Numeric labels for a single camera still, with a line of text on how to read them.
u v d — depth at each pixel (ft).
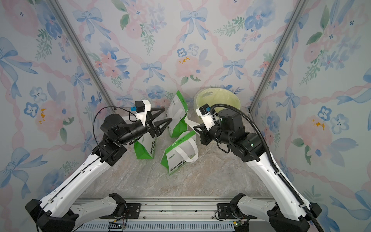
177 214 2.42
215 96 3.04
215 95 3.04
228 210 2.42
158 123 1.71
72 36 2.57
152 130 1.69
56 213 1.24
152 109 1.60
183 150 2.30
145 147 2.67
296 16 2.34
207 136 1.75
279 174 1.25
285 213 1.23
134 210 2.44
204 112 1.65
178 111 2.95
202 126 1.79
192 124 2.06
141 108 1.55
